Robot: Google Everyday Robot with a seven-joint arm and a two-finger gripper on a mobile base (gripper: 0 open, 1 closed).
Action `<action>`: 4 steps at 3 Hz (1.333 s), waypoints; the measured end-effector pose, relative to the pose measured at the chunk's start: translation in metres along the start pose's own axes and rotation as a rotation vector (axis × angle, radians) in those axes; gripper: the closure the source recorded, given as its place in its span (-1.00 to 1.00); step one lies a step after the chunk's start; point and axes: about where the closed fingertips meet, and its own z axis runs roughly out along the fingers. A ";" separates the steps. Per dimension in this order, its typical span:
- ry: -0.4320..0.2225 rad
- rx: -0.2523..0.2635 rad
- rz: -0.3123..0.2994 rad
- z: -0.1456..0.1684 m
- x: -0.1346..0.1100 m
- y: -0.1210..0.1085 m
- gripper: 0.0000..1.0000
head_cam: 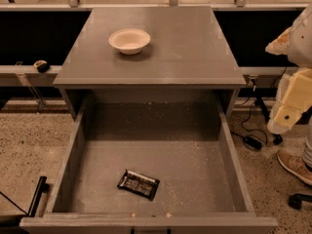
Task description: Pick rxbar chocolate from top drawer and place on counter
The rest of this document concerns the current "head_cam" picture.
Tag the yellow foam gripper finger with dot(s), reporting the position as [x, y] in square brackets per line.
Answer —
[280, 45]
[293, 98]

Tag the black rxbar chocolate wrapper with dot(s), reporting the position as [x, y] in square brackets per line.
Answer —
[139, 184]

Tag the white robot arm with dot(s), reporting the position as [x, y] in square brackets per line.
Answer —
[300, 40]

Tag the grey cabinet counter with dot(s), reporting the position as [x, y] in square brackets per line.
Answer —
[187, 49]

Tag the grey open top drawer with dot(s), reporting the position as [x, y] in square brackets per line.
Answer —
[186, 145]

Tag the black stand leg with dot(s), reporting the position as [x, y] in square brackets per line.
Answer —
[277, 139]

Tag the black power adapter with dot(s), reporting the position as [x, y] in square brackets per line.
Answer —
[252, 143]

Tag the tan sneaker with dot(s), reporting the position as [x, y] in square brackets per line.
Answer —
[295, 165]

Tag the black caster wheel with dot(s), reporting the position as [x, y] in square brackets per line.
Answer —
[296, 200]

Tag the white paper bowl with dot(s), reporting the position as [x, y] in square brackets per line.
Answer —
[129, 41]

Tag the black yellow tape measure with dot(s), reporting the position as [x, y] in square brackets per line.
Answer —
[41, 66]

